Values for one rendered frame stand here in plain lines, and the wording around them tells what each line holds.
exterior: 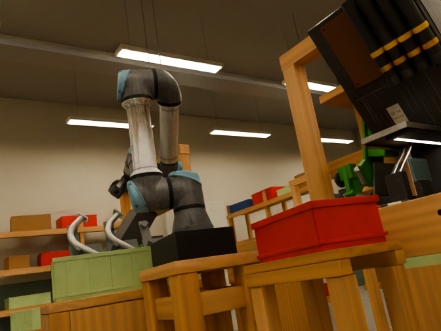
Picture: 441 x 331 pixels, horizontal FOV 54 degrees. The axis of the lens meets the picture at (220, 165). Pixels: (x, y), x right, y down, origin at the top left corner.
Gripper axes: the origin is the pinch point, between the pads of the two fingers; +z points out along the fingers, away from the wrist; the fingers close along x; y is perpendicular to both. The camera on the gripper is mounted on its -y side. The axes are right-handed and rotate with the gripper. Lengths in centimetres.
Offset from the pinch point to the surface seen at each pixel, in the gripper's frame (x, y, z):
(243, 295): -66, -42, -46
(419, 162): -91, -1, -97
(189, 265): -46, -48, -54
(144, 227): -14.2, 5.1, 15.4
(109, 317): -29, -52, -2
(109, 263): -16.3, -34.1, -5.6
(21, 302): 156, 133, 517
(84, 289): -14.1, -47.0, -1.0
